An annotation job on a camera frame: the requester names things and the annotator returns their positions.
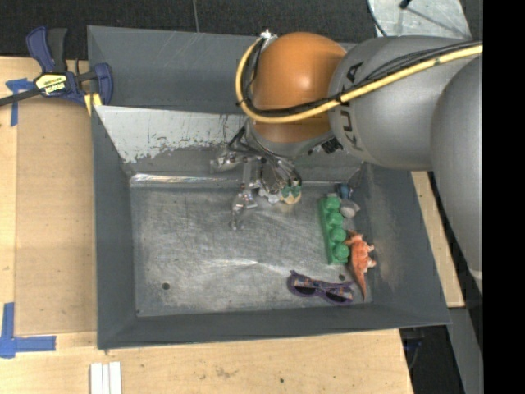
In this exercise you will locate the purple sunglasses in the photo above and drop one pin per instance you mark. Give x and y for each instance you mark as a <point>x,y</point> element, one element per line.
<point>320,289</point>

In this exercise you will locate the small blue object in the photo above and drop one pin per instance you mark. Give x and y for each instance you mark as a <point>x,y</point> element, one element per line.
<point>343,189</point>

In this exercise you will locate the black cylinder on white bracket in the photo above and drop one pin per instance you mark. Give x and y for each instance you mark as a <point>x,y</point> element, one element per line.
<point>332,146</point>

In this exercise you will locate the grey metal bin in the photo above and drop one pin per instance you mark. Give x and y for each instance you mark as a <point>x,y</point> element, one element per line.
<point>197,240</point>

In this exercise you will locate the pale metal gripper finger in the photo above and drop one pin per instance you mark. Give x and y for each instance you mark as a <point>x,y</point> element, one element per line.
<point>250,203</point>
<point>235,216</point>

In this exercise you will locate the green studded toy block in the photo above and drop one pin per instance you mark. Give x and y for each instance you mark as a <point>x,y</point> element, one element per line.
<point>334,232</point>

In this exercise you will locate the orange toy dinosaur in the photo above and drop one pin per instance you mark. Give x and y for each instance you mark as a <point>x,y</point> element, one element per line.
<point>361,257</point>

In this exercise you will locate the small grey-white stone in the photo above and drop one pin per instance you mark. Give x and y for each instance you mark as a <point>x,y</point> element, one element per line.
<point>349,209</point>

